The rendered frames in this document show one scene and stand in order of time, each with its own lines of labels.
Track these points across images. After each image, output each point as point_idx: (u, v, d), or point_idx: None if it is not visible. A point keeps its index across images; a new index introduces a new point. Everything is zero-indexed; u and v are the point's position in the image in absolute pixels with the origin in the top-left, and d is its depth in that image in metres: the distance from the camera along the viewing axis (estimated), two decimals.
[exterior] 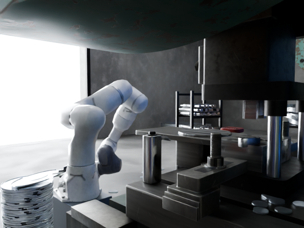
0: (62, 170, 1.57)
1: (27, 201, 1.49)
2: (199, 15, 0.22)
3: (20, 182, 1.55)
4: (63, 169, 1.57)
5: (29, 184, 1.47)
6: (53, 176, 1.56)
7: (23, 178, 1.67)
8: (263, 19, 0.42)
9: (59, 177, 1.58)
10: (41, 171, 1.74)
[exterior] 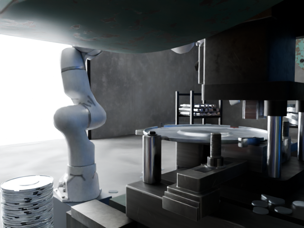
0: None
1: (27, 201, 1.49)
2: (199, 15, 0.22)
3: (235, 130, 0.66)
4: None
5: (199, 126, 0.75)
6: (160, 130, 0.68)
7: (265, 138, 0.53)
8: (263, 19, 0.42)
9: None
10: (223, 141, 0.48)
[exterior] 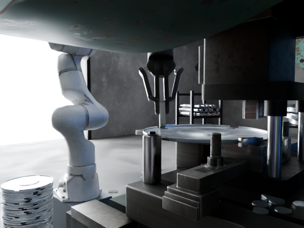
0: (155, 103, 0.72)
1: (27, 201, 1.49)
2: (199, 15, 0.22)
3: (168, 135, 0.59)
4: (154, 102, 0.72)
5: None
6: (257, 136, 0.57)
7: (159, 128, 0.72)
8: (263, 19, 0.42)
9: (168, 113, 0.71)
10: (192, 125, 0.77)
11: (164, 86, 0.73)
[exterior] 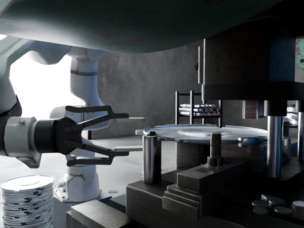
0: (116, 113, 0.60)
1: (27, 201, 1.49)
2: (199, 15, 0.22)
3: (240, 137, 0.55)
4: (114, 112, 0.60)
5: (255, 131, 0.65)
6: (206, 127, 0.74)
7: (186, 141, 0.50)
8: (263, 19, 0.42)
9: (128, 153, 0.61)
10: (145, 134, 0.58)
11: (97, 145, 0.60)
